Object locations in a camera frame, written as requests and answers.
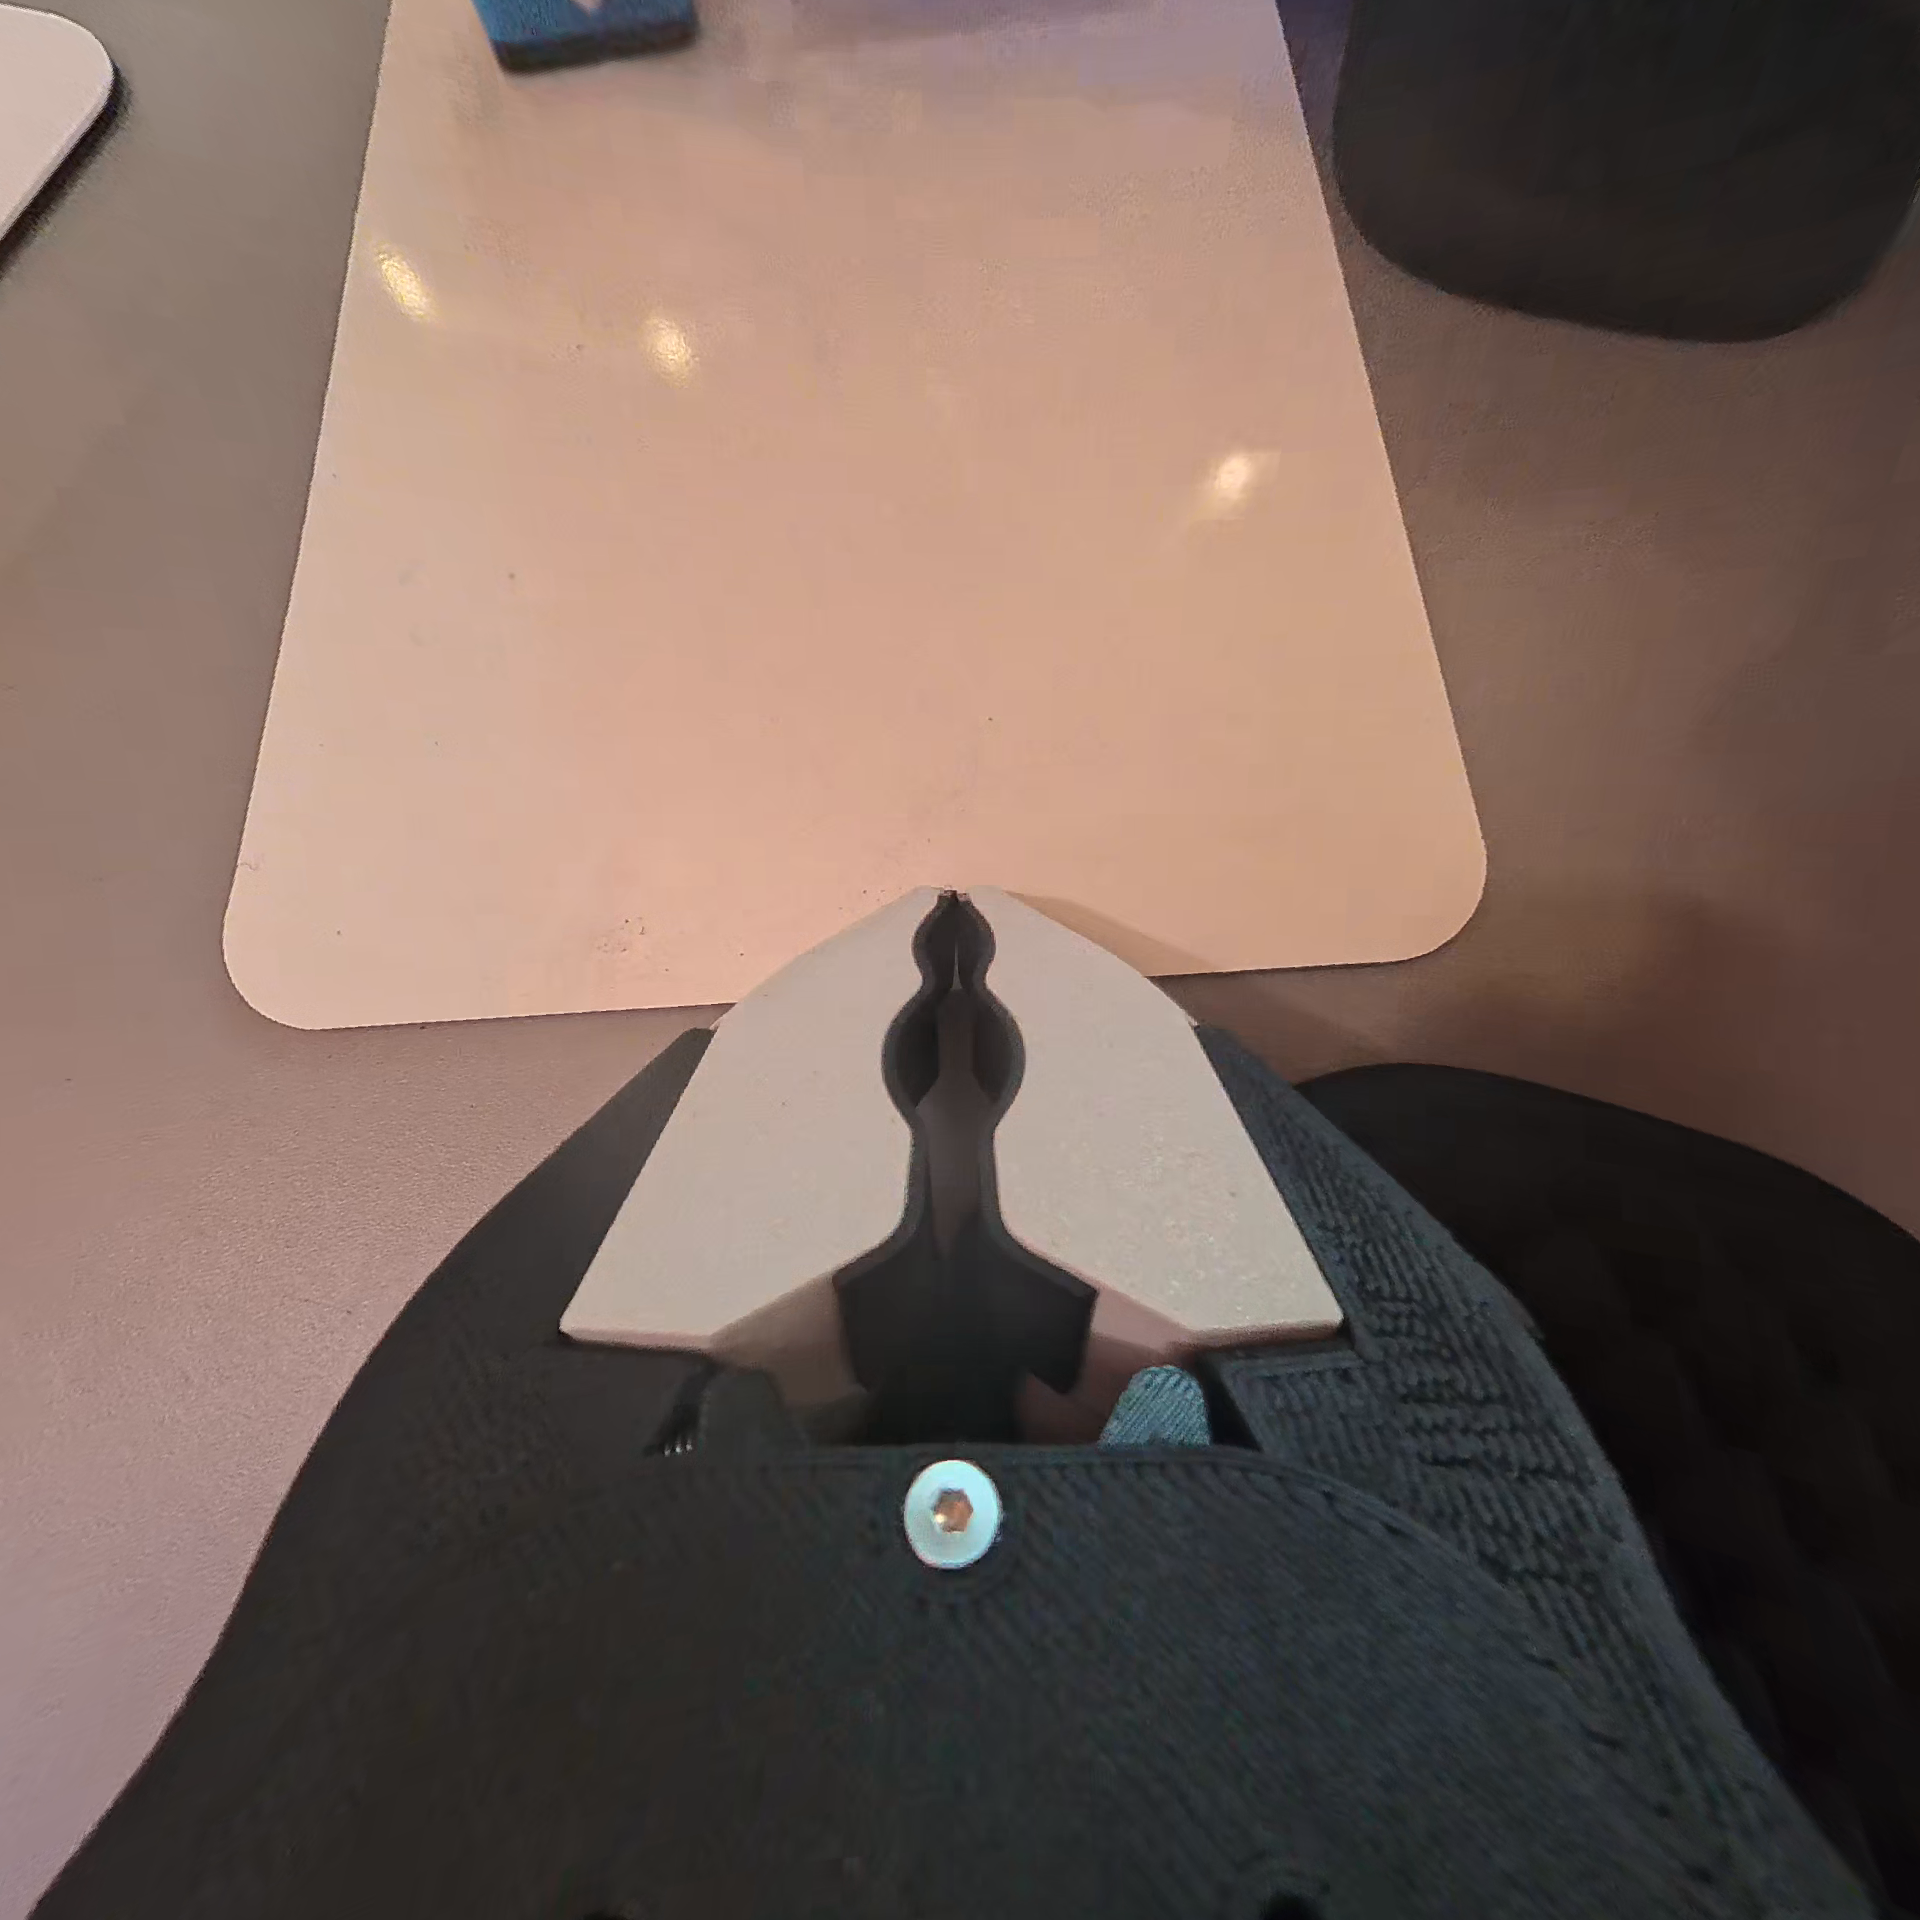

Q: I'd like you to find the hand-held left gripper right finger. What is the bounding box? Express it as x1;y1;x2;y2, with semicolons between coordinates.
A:
955;890;1345;1397

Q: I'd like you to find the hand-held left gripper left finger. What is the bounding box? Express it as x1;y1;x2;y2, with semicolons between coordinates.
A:
566;890;955;1397

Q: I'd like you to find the white whiteboard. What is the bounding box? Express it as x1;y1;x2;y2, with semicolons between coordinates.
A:
225;0;1494;1032

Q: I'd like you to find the blue whiteboard eraser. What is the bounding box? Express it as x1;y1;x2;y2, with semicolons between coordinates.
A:
471;0;702;77

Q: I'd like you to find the dark rounded object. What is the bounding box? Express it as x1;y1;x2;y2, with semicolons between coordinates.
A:
1305;1062;1920;1920

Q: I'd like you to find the white table sign stand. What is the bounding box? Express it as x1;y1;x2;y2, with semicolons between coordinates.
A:
0;0;122;241

